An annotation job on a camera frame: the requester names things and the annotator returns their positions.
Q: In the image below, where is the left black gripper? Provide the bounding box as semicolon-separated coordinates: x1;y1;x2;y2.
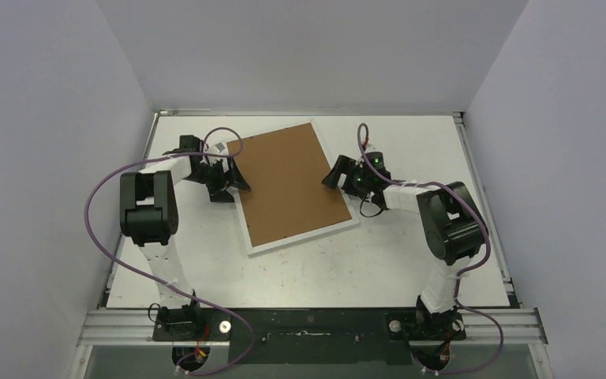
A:
186;156;251;202

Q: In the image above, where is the white picture frame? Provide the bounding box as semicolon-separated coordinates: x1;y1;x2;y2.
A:
225;118;361;257

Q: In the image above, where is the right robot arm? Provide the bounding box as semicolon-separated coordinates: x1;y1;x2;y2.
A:
321;152;485;341

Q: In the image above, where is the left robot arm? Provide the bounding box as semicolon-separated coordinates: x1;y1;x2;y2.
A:
120;135;251;340

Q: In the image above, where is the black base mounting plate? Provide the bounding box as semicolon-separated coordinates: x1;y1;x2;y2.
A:
151;307;466;370

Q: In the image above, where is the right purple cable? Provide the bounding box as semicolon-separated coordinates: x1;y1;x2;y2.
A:
356;123;505;377

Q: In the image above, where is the purple cable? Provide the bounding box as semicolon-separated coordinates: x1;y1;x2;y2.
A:
356;123;505;377
83;127;257;377

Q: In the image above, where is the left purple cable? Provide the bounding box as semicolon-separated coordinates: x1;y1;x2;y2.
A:
83;127;257;377

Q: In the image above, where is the aluminium rail front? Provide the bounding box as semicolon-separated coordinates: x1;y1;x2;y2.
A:
77;309;548;347

